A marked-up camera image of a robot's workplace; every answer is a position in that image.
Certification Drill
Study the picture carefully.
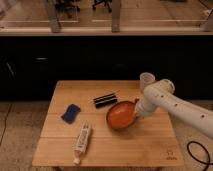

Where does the orange ceramic bowl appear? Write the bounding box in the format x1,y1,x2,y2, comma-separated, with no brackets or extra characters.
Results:
106,101,136,130

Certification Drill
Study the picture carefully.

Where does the black cable on floor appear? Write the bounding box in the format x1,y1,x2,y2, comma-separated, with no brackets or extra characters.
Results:
186,140,213,171

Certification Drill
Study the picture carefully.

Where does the grey metal post centre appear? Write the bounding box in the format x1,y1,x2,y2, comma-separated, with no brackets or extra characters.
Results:
111,0,121,33

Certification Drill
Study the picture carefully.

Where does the white toothpaste tube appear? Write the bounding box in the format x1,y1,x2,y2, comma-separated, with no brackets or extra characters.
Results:
73,122,92,165

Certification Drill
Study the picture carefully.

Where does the black office chair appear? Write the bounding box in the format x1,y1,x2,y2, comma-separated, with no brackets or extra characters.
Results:
91,0,113,14
55,0,80,18

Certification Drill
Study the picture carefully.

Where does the grey metal post left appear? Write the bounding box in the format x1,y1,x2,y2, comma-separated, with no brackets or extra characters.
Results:
45,0,60,33

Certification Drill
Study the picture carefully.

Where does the blue sponge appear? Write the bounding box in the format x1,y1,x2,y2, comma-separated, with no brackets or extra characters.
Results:
61,104,81,124

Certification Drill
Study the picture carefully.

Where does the black striped box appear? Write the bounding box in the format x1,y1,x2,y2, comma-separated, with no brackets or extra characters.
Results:
93,93,117,108

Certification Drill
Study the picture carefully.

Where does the clear plastic cup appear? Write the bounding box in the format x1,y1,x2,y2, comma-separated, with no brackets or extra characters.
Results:
140,72,155,91

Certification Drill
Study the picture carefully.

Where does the wooden table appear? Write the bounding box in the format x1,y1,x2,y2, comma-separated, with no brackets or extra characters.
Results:
33,80,183,168

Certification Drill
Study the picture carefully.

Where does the grey metal post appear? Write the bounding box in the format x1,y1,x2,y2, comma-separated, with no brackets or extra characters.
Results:
45,0,60,33
111,0,121,33

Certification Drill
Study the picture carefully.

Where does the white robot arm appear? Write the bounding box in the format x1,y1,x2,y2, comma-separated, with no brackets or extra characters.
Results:
135,79,213,139

